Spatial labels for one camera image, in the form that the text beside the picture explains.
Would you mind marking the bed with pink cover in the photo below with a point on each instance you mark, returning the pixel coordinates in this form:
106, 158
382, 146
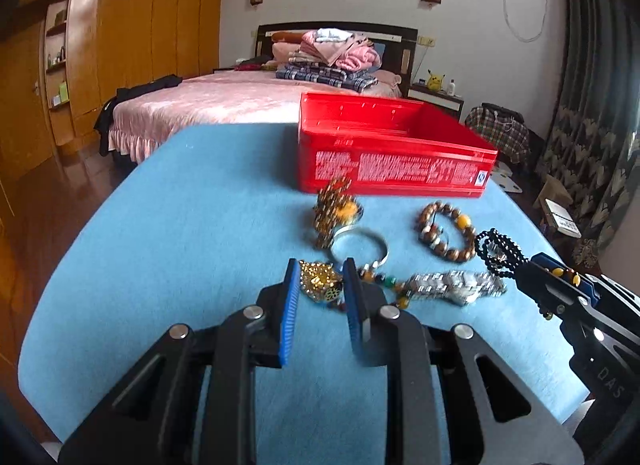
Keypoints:
137, 120

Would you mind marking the white bathroom scale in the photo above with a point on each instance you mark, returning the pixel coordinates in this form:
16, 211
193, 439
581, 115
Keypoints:
502, 176

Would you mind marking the blue table cloth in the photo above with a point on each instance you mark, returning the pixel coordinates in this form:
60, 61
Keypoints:
194, 234

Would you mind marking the pile of folded clothes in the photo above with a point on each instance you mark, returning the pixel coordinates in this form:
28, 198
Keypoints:
329, 56

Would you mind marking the dark floral curtain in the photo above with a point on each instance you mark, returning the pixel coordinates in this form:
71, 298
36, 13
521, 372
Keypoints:
593, 144

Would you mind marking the silver bangle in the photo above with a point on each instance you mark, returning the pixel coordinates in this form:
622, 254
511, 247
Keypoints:
367, 247

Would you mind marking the white box on stool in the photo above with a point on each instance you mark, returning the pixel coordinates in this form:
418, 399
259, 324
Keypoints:
559, 219

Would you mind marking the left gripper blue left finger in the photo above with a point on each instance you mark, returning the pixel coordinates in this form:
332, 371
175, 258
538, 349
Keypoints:
190, 398

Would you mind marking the black nightstand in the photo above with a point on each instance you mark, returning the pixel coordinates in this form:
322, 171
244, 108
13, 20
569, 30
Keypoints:
450, 104

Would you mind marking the yellow pikachu toy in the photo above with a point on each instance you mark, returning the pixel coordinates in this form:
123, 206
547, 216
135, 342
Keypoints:
434, 82

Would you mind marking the silver metal watch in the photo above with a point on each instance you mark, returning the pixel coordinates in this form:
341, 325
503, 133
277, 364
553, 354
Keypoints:
458, 287

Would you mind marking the plaid bag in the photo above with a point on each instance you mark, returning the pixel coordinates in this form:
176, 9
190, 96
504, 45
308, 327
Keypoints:
503, 128

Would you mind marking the wooden wardrobe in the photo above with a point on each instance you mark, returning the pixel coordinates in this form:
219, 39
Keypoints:
62, 59

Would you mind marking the white bottle on nightstand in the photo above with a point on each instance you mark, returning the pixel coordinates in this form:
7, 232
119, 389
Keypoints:
451, 88

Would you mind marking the gold ornament pendant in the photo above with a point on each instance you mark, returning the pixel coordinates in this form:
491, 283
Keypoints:
320, 282

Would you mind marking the red metal tin box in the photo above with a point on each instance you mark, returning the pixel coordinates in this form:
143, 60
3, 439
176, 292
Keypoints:
388, 147

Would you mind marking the small wooden stool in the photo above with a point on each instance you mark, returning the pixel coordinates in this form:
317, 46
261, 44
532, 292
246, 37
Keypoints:
554, 190

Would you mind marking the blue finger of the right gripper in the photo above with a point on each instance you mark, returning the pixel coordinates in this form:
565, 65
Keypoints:
552, 295
565, 273

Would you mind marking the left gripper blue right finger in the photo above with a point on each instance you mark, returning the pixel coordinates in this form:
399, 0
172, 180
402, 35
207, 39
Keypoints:
450, 398

